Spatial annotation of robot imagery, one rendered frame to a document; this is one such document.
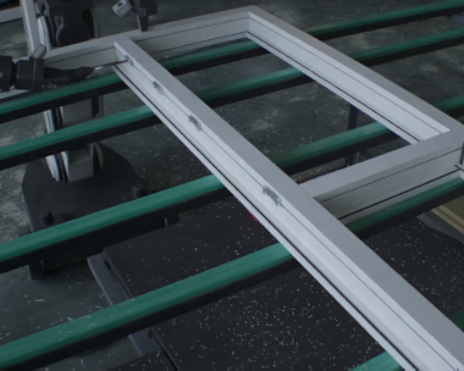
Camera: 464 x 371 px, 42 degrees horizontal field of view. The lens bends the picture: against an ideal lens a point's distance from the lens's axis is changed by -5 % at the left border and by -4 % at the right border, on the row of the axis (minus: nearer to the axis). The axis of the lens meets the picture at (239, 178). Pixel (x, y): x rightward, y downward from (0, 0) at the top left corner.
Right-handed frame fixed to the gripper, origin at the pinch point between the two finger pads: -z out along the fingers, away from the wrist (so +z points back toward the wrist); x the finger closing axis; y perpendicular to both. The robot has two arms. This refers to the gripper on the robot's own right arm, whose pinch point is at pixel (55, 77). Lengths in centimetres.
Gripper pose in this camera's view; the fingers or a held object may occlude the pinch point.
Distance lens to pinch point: 158.4
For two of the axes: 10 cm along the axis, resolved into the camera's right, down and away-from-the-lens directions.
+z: -9.4, -0.5, -3.5
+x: -3.5, 2.2, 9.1
